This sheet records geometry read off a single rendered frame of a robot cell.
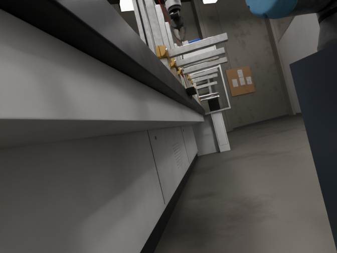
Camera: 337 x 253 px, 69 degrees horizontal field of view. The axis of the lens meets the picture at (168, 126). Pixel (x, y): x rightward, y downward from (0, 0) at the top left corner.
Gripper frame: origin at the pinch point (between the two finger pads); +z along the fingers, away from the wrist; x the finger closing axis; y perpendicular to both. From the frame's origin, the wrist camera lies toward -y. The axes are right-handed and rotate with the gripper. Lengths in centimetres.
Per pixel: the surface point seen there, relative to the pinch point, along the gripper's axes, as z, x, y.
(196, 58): 14.7, -6.1, -8.5
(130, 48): 33, 4, -101
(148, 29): 15, 6, -64
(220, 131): 70, -12, 242
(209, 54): 14.5, -13.0, -8.4
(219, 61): 14.0, -19.3, 16.6
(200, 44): 15.5, -9.5, -33.4
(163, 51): 15.8, 6.1, -40.5
